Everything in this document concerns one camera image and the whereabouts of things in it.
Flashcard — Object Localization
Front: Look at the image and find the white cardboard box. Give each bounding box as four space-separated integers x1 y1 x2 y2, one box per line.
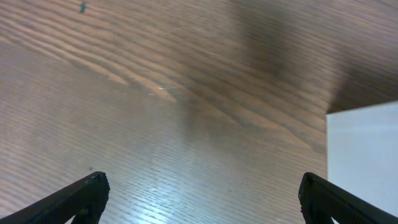
326 101 397 216

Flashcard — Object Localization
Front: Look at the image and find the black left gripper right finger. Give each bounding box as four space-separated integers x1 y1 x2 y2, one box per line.
298 172 397 224

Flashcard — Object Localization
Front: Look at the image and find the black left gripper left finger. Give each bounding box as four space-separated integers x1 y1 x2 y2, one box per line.
1 171 110 224

